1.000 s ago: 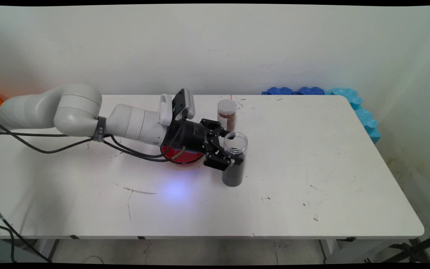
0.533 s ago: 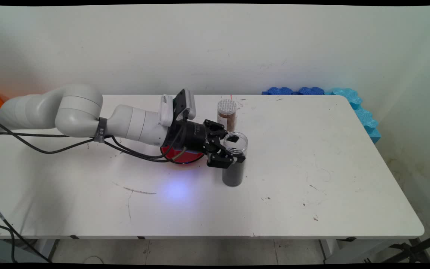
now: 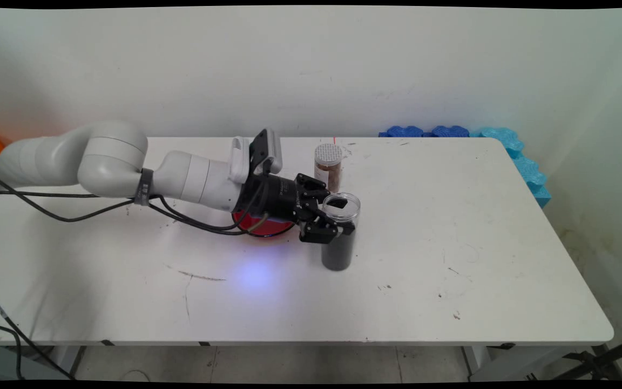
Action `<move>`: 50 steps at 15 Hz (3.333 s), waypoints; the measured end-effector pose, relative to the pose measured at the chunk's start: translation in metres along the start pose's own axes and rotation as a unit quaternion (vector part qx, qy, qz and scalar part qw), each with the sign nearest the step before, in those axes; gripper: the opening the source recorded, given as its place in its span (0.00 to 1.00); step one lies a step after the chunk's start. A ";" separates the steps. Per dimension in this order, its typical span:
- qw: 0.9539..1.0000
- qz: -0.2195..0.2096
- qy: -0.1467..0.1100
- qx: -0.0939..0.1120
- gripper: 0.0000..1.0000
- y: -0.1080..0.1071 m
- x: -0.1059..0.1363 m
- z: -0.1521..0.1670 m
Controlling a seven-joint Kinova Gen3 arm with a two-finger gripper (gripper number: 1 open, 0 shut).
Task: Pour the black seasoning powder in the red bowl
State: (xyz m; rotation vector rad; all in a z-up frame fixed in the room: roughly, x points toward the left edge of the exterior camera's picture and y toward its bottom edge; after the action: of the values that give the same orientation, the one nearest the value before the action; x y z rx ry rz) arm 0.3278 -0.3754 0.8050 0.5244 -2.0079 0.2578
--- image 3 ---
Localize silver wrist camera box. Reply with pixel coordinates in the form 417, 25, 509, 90
249, 128, 283, 175

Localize black tripod stand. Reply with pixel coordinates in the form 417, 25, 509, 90
527, 335, 622, 381

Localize light blue foam mat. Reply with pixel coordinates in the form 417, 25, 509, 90
470, 127, 552, 209

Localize tall clear jar black seeds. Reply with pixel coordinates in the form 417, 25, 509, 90
321, 192, 361, 271

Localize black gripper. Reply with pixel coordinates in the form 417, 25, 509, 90
233, 173, 356, 245

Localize grey velcro strap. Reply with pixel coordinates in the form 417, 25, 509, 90
134, 169, 155, 206

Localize brown spice jar white lid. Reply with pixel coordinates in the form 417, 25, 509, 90
314, 143, 343, 193

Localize dark blue foam piece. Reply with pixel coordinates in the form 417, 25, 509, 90
378, 126, 424, 138
431, 125, 470, 138

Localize grey table leg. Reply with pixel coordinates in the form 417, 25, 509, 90
49, 346, 87, 379
462, 346, 492, 379

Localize red bowl black rim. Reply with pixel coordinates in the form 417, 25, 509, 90
232, 208, 296, 238

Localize black camera cable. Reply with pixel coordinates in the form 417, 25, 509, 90
0, 162, 274, 233

